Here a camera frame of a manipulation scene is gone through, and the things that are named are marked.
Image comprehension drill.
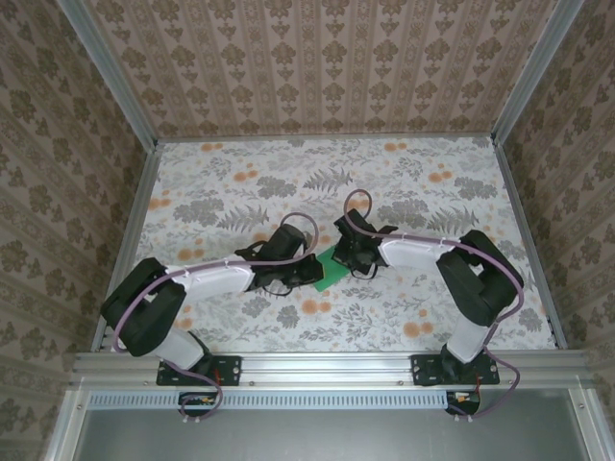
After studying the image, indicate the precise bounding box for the green square paper sheet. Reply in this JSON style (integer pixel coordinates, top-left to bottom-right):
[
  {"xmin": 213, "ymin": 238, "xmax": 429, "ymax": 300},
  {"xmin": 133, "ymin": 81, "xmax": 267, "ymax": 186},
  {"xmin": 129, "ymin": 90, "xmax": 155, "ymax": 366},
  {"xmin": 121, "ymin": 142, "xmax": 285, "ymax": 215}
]
[{"xmin": 311, "ymin": 246, "xmax": 353, "ymax": 293}]

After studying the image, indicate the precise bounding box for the floral patterned table mat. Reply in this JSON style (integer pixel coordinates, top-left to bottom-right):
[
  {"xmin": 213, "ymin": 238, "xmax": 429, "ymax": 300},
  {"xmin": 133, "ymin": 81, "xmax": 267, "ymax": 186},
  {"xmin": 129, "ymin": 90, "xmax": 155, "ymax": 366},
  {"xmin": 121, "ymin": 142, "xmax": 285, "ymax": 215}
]
[{"xmin": 110, "ymin": 138, "xmax": 558, "ymax": 354}]

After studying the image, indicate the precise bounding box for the black connector box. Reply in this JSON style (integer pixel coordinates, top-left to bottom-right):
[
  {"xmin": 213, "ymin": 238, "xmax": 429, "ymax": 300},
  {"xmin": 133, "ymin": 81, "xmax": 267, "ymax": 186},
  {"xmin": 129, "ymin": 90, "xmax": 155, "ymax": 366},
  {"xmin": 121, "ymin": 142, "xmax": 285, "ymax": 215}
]
[
  {"xmin": 177, "ymin": 391, "xmax": 223, "ymax": 418},
  {"xmin": 444, "ymin": 389, "xmax": 482, "ymax": 416}
]

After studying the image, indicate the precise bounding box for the grey metal panel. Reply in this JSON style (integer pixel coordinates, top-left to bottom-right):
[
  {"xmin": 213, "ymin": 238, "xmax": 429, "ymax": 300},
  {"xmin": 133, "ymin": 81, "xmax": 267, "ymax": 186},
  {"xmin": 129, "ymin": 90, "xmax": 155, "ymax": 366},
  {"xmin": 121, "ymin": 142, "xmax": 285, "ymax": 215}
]
[{"xmin": 45, "ymin": 387, "xmax": 615, "ymax": 461}]

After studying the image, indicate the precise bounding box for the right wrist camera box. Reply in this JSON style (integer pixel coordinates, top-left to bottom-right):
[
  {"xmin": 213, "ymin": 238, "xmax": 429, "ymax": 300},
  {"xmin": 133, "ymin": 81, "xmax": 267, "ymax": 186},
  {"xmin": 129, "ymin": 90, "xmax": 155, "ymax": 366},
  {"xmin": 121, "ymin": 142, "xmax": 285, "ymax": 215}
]
[{"xmin": 333, "ymin": 208, "xmax": 381, "ymax": 240}]

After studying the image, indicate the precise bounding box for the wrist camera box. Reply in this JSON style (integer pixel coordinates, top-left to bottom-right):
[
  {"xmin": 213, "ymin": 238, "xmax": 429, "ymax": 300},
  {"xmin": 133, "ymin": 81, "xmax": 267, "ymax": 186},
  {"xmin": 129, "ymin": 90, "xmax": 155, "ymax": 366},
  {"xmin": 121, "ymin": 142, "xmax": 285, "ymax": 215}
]
[
  {"xmin": 263, "ymin": 224, "xmax": 311, "ymax": 263},
  {"xmin": 333, "ymin": 208, "xmax": 381, "ymax": 240}
]

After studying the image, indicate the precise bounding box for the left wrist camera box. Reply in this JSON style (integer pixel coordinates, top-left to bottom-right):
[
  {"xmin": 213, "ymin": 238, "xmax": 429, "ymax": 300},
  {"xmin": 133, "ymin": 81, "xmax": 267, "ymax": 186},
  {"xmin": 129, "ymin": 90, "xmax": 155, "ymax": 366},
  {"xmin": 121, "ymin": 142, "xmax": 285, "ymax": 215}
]
[{"xmin": 263, "ymin": 224, "xmax": 311, "ymax": 263}]

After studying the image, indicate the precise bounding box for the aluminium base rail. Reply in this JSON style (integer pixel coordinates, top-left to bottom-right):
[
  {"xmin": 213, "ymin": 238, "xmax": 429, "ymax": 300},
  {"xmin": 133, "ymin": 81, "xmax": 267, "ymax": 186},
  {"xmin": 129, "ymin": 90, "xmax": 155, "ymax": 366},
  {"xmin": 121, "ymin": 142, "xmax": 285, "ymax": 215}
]
[{"xmin": 68, "ymin": 349, "xmax": 595, "ymax": 389}]

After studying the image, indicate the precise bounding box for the aluminium back rail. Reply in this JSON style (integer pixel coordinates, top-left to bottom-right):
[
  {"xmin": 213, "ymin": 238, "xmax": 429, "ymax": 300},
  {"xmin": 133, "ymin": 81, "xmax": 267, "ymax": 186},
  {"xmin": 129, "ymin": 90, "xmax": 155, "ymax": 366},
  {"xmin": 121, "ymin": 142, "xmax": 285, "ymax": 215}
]
[{"xmin": 156, "ymin": 135, "xmax": 496, "ymax": 144}]

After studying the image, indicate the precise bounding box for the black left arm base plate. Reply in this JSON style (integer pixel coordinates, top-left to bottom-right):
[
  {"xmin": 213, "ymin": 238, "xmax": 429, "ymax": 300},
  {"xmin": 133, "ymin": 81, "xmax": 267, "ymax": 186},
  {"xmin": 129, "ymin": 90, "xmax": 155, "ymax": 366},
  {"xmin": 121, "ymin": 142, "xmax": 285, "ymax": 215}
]
[{"xmin": 157, "ymin": 353, "xmax": 242, "ymax": 387}]

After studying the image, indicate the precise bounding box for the slotted grey cable duct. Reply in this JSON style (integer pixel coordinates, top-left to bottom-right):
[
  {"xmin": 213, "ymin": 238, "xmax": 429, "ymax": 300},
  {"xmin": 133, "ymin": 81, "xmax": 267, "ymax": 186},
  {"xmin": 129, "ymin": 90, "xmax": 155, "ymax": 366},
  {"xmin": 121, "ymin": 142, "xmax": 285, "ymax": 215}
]
[{"xmin": 88, "ymin": 389, "xmax": 453, "ymax": 412}]

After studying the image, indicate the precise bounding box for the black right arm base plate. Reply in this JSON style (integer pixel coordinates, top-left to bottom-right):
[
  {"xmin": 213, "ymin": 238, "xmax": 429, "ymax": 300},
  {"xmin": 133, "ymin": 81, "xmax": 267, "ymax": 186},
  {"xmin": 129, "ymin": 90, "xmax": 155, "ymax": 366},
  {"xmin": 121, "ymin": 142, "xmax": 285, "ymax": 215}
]
[{"xmin": 411, "ymin": 353, "xmax": 501, "ymax": 387}]

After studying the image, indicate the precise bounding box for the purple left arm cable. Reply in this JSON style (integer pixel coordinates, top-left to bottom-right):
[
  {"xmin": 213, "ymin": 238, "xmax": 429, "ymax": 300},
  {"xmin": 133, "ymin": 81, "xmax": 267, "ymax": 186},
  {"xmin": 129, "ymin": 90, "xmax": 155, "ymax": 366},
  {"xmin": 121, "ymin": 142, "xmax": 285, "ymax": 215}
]
[{"xmin": 111, "ymin": 212, "xmax": 319, "ymax": 424}]

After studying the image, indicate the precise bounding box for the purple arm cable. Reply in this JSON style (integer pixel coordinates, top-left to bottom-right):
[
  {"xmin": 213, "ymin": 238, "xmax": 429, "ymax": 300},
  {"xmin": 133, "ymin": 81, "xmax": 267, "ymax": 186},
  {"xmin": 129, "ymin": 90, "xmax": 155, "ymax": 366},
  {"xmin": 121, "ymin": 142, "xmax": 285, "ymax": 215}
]
[
  {"xmin": 111, "ymin": 212, "xmax": 319, "ymax": 424},
  {"xmin": 343, "ymin": 188, "xmax": 526, "ymax": 424}
]

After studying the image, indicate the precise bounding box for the aluminium side rail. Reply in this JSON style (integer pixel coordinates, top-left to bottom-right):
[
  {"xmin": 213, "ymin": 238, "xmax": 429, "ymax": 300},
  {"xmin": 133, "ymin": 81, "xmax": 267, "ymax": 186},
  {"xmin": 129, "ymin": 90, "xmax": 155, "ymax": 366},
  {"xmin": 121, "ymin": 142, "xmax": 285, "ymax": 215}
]
[
  {"xmin": 492, "ymin": 138, "xmax": 569, "ymax": 351},
  {"xmin": 89, "ymin": 141, "xmax": 164, "ymax": 354}
]

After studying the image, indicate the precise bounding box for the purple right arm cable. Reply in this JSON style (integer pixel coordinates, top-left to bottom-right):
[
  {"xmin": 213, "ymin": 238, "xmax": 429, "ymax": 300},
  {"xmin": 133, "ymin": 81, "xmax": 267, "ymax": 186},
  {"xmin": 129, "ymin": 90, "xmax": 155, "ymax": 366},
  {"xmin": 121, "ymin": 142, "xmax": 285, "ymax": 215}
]
[{"xmin": 343, "ymin": 188, "xmax": 526, "ymax": 424}]

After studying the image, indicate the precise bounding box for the aluminium frame post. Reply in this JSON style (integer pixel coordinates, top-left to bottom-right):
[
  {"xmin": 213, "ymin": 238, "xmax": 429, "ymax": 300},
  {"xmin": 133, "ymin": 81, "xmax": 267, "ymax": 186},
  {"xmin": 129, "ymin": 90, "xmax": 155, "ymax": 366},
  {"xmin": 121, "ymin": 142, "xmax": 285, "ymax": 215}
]
[
  {"xmin": 60, "ymin": 0, "xmax": 160, "ymax": 148},
  {"xmin": 490, "ymin": 0, "xmax": 585, "ymax": 145}
]

